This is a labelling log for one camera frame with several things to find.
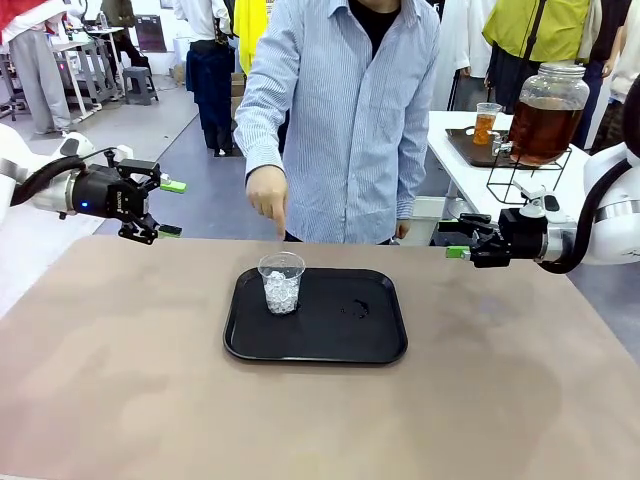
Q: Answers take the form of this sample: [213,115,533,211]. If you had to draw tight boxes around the yellow garment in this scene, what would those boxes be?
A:
[233,0,269,76]

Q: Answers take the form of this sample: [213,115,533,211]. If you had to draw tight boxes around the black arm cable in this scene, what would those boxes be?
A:
[8,155,89,207]
[542,74,640,275]

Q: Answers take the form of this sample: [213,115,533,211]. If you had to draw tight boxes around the tall clear iced cup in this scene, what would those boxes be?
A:
[474,102,503,147]

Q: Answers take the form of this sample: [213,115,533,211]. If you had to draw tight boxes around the white workbench grey frame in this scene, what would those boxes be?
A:
[49,24,126,119]

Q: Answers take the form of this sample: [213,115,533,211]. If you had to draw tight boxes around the grey plastic stool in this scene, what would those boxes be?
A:
[121,65,160,106]

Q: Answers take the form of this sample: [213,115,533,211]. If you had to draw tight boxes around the person in grey trousers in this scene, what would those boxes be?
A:
[0,0,76,136]

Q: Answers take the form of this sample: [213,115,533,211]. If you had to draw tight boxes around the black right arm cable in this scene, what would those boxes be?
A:
[542,74,640,275]

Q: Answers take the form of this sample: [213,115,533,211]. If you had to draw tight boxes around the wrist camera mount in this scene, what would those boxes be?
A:
[102,144,134,169]
[512,179,549,219]

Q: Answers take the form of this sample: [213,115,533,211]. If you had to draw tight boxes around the cardboard boxes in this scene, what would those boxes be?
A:
[229,72,246,126]

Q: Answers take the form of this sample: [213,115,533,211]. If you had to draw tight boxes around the dark board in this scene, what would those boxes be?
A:
[134,14,169,53]

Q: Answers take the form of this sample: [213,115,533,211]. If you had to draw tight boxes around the person's left forearm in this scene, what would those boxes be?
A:
[394,124,439,224]

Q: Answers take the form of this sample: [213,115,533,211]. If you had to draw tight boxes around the black wire dispenser stand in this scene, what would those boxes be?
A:
[485,147,573,204]

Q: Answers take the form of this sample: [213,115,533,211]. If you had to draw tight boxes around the person's right forearm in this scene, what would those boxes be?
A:
[233,99,289,174]

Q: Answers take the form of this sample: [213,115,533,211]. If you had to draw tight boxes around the white side table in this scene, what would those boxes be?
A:
[427,110,594,221]

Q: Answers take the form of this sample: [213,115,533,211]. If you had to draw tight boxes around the black plastic serving tray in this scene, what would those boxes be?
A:
[223,267,409,365]

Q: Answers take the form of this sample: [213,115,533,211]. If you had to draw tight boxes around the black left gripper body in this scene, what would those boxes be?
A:
[69,167,152,222]

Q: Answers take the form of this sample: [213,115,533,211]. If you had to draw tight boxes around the person in dark jacket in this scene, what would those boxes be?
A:
[98,0,151,71]

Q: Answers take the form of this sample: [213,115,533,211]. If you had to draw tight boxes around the short clear iced cup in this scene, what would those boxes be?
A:
[257,252,306,316]

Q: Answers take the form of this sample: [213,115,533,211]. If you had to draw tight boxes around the person's right hand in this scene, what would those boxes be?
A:
[246,164,290,242]

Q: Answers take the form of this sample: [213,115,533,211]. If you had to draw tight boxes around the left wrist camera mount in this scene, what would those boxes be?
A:
[102,144,134,169]

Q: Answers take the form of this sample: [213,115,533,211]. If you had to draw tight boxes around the mannequin white shirt navy trousers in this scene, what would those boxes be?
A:
[172,0,239,157]

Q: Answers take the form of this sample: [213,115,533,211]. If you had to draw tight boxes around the white coat garment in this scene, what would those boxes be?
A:
[432,0,494,111]

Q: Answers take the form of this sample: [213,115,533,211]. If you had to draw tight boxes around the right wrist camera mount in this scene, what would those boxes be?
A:
[512,179,549,219]

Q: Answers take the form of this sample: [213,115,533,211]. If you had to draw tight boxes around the glass tea dispenser jar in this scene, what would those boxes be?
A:
[492,62,591,167]

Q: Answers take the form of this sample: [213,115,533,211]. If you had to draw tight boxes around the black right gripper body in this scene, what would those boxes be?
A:
[499,207,550,264]

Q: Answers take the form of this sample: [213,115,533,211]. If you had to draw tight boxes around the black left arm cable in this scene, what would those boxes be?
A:
[8,155,89,207]

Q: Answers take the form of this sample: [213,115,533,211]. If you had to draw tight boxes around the mannequin cream shirt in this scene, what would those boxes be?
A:
[609,24,640,111]

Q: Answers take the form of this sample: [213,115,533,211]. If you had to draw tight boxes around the dark tray under dispenser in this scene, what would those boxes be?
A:
[444,127,516,169]

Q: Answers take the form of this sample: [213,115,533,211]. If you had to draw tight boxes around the person in striped shirt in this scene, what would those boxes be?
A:
[233,0,441,246]

